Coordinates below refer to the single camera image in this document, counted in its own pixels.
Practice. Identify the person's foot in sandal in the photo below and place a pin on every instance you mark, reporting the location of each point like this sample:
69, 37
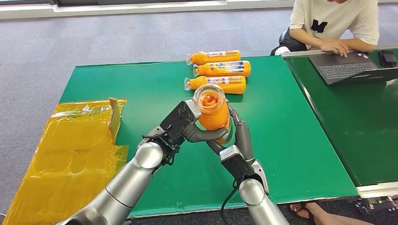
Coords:
320, 214

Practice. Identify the brown cardboard piece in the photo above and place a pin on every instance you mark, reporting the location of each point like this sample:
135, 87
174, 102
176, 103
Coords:
114, 119

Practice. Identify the bench frame machinery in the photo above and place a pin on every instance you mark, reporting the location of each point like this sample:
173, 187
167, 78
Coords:
377, 203

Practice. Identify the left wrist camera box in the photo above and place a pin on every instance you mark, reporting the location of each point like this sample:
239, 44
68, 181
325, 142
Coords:
180, 119

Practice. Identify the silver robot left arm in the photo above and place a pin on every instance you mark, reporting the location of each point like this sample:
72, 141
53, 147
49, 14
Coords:
130, 183

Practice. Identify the yellow plastic sheet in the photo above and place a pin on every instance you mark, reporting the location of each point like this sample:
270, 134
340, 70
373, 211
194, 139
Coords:
62, 167

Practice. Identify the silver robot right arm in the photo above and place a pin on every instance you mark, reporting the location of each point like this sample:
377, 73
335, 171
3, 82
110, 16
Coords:
261, 202

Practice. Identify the person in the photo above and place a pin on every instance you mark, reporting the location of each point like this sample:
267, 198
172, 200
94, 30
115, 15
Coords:
332, 17

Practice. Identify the black power adapter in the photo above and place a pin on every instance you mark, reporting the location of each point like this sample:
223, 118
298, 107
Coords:
387, 58

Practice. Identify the person's left forearm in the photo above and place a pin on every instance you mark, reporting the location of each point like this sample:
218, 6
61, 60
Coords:
360, 46

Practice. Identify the person's right forearm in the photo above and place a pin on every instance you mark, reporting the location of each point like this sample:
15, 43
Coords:
306, 38

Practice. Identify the aluminium bench rail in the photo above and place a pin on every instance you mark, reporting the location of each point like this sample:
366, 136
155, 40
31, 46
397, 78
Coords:
298, 53

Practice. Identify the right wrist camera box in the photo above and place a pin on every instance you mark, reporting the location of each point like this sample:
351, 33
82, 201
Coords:
236, 163

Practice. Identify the green conveyor bench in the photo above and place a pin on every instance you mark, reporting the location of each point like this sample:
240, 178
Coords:
357, 124

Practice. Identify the green table mat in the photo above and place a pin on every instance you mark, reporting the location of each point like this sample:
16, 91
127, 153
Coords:
280, 130

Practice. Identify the dark window frame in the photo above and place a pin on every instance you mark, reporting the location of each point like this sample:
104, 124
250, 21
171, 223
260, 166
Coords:
124, 2

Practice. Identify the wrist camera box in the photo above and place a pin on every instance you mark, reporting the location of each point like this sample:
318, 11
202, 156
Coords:
180, 119
236, 163

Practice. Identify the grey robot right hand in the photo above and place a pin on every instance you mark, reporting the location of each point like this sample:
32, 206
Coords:
245, 139

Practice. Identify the person's right hand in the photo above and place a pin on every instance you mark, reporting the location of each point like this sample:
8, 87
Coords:
334, 47

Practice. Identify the dark grey laptop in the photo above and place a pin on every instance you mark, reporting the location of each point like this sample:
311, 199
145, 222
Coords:
345, 68

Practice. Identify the orange detergent bottle blue logo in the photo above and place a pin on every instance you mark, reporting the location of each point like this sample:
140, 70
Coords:
213, 113

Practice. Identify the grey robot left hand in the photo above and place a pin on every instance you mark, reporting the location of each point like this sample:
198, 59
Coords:
208, 135

